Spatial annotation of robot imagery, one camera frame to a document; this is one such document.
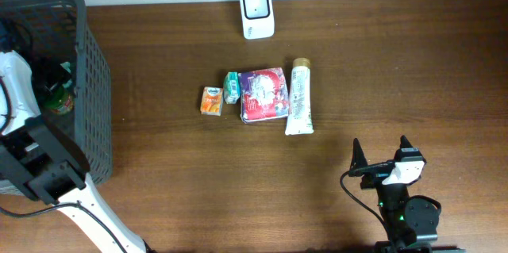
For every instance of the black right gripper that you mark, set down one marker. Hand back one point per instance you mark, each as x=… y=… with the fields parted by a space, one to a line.
x=359 y=166

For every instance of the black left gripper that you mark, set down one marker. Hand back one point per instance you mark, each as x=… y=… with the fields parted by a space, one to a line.
x=53 y=73

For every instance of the light green wipes packet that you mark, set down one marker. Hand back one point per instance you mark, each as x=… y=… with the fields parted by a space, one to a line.
x=66 y=77

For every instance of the green lid jar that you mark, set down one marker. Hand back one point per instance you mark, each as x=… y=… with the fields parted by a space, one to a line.
x=60 y=102

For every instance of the white lotion tube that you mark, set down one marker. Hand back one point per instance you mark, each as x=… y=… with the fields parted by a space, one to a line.
x=299 y=120

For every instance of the pink purple snack packet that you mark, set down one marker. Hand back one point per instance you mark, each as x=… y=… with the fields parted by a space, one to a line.
x=264 y=95

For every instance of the teal tissue pack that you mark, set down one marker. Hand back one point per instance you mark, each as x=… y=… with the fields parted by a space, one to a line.
x=231 y=88

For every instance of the orange tissue pack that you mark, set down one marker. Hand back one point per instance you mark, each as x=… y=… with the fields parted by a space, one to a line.
x=212 y=101

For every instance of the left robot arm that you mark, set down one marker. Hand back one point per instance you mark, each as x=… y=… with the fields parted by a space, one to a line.
x=44 y=164

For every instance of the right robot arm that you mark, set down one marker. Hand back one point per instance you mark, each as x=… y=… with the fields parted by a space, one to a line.
x=410 y=222

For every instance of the white barcode scanner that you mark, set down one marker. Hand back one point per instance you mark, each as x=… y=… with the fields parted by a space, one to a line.
x=258 y=20

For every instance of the grey plastic mesh basket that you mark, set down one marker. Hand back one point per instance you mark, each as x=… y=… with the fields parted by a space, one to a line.
x=57 y=30

